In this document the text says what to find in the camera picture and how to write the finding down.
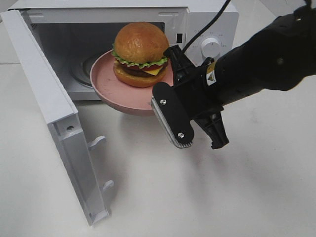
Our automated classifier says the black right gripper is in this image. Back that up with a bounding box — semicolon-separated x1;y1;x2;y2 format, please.
163;45;229;149

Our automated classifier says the burger with lettuce and cheese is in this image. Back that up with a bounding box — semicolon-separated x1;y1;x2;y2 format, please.
112;22;169;88

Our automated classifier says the pink round plate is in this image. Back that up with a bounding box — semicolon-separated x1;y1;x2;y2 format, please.
90;50;173;116

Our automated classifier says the white microwave door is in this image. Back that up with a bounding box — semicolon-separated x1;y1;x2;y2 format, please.
1;10;114;226

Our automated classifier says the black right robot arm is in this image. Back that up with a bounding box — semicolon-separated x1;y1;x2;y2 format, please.
154;1;316;149

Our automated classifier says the white upper microwave knob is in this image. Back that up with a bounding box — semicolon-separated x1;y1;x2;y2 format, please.
200;37;221;58

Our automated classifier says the glass microwave turntable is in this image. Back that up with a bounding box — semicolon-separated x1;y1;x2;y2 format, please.
69;54;100;87

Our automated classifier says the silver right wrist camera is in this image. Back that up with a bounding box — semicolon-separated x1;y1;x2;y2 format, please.
151;82;194;149

